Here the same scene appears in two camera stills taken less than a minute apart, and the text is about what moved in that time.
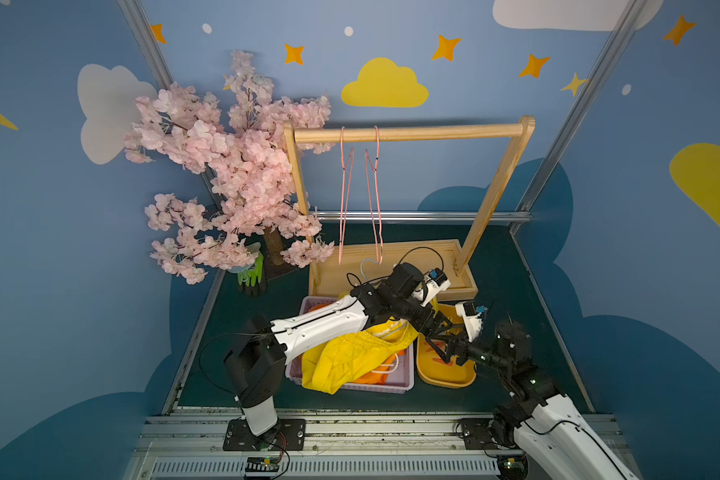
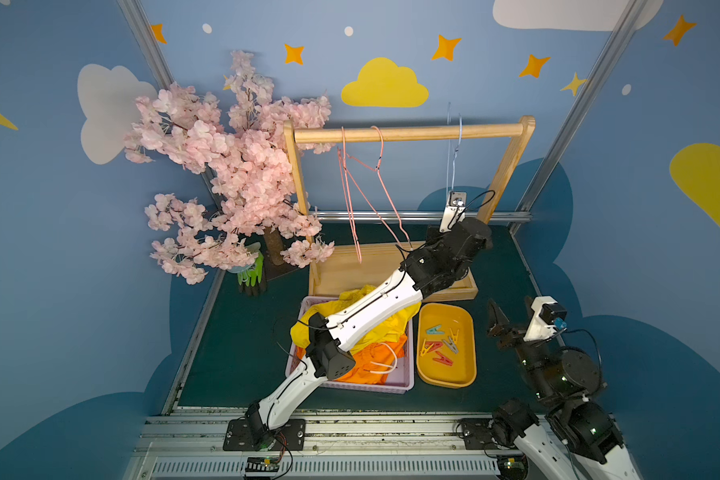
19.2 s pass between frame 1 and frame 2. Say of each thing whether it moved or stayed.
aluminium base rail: stayed
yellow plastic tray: stayed
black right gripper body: moved
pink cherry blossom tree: stayed
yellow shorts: moved
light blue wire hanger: moved
